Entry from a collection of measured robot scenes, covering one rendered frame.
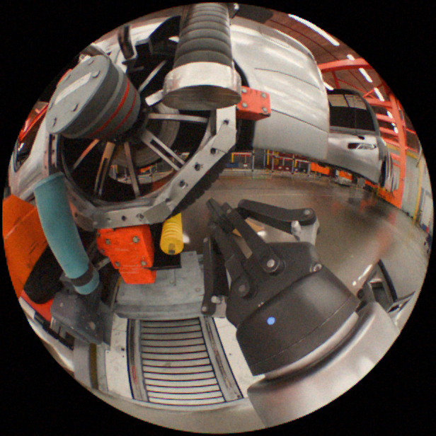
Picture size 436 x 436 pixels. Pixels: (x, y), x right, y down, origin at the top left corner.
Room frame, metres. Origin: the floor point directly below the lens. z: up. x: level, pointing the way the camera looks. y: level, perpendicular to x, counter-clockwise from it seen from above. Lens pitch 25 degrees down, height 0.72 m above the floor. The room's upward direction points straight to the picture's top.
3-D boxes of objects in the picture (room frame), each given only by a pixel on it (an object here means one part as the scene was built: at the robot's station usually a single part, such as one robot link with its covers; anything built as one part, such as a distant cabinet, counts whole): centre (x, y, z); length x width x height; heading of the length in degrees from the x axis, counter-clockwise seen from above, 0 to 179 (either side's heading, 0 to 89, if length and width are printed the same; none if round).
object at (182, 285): (0.43, 0.28, 0.32); 0.40 x 0.30 x 0.28; 105
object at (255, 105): (0.35, -0.07, 0.85); 0.09 x 0.08 x 0.07; 105
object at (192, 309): (0.43, 0.28, 0.13); 0.50 x 0.36 x 0.10; 105
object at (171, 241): (0.39, 0.14, 0.51); 0.29 x 0.06 x 0.06; 15
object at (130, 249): (0.30, 0.24, 0.48); 0.16 x 0.12 x 0.17; 15
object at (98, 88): (0.20, 0.21, 0.85); 0.21 x 0.14 x 0.14; 15
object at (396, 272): (0.01, -1.09, 0.17); 0.43 x 0.36 x 0.34; 67
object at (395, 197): (1.15, -3.35, 1.75); 0.68 x 0.16 x 2.45; 15
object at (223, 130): (0.27, 0.23, 0.85); 0.54 x 0.07 x 0.54; 105
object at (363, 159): (2.49, -4.12, 1.49); 4.95 x 1.86 x 1.59; 105
